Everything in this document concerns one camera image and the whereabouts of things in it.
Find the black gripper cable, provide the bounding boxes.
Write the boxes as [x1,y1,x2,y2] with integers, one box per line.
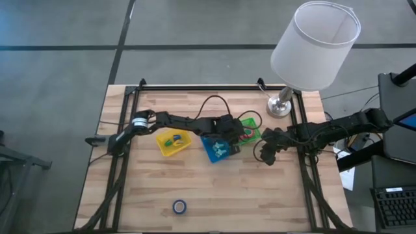
[236,110,263,137]
[252,138,265,163]

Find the white shade silver table lamp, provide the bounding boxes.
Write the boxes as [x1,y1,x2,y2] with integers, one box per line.
[266,0,361,118]

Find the black tablet with blue screen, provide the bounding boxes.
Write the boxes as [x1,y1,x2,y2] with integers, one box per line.
[393,109,416,133]

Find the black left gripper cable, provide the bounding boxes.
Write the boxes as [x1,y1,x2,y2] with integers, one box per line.
[236,110,263,137]

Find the yellow plastic basket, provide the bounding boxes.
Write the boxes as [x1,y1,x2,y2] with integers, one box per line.
[155,127,193,158]

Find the blue tape roll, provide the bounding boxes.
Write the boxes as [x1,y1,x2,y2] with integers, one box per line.
[172,199,189,215]

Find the black tripod stand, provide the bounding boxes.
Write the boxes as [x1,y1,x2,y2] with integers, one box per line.
[0,129,53,225]

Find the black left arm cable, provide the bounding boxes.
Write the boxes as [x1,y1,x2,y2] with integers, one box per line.
[194,94,233,121]

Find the white paper sheet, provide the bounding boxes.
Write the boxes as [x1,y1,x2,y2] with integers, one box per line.
[336,151,357,192]

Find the black stand pole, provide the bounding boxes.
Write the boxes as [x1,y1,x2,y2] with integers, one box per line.
[391,63,416,87]

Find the blue plastic basket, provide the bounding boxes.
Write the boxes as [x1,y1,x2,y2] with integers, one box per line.
[200,135,241,164]

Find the green plastic basket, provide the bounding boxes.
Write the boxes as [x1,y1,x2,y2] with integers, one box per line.
[239,116,263,146]

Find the black metal table frame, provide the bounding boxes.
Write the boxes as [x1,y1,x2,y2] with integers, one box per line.
[74,83,354,233]

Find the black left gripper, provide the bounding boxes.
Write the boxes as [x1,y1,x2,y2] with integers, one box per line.
[207,113,245,155]

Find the grey laptop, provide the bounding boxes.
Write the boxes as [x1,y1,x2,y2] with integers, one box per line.
[378,73,416,165]

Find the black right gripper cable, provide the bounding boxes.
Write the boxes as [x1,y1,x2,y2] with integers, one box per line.
[252,138,265,163]

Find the white lamp cord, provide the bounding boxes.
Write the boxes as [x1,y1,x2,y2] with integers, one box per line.
[258,84,272,100]

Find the black beam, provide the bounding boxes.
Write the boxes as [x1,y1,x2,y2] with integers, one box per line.
[336,140,384,173]

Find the black keyboard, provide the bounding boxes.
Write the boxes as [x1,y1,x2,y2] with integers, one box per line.
[370,186,416,230]

